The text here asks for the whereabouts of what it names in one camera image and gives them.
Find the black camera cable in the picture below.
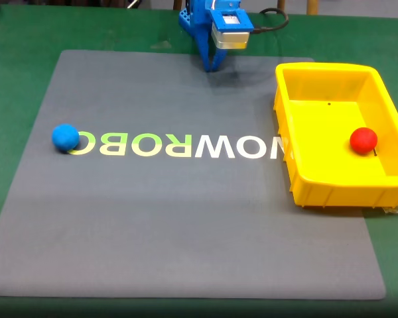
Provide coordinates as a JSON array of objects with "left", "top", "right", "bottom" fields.
[{"left": 251, "top": 7, "right": 290, "bottom": 34}]

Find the blue ball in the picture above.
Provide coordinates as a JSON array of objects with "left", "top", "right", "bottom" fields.
[{"left": 51, "top": 123, "right": 80, "bottom": 153}]

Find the clear plastic wrap scrap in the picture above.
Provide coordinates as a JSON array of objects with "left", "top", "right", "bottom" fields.
[{"left": 380, "top": 202, "right": 398, "bottom": 217}]

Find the silver camera in blue mount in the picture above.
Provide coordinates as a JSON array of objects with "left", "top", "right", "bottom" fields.
[{"left": 209, "top": 8, "right": 255, "bottom": 51}]

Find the red ball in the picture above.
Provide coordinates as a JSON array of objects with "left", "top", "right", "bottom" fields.
[{"left": 349, "top": 127, "right": 379, "bottom": 156}]

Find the yellow plastic bin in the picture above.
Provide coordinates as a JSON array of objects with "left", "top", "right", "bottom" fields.
[{"left": 273, "top": 62, "right": 398, "bottom": 209}]

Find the grey mat with printed letters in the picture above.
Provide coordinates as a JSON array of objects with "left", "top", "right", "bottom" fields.
[{"left": 0, "top": 49, "right": 387, "bottom": 301}]

